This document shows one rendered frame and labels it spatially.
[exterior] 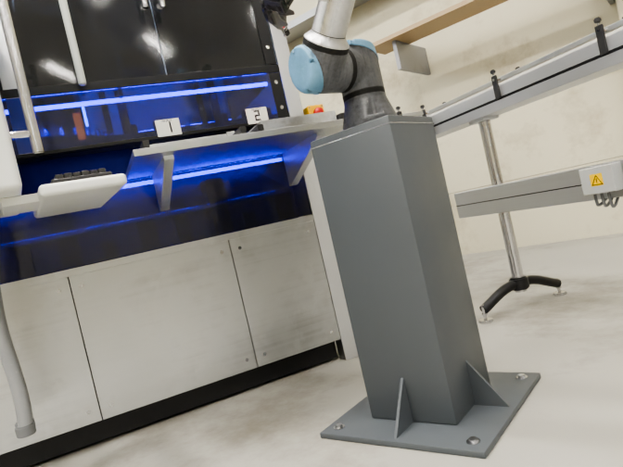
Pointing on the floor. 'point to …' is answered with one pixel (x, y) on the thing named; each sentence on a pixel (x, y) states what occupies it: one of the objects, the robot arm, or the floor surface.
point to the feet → (517, 290)
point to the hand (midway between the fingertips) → (281, 23)
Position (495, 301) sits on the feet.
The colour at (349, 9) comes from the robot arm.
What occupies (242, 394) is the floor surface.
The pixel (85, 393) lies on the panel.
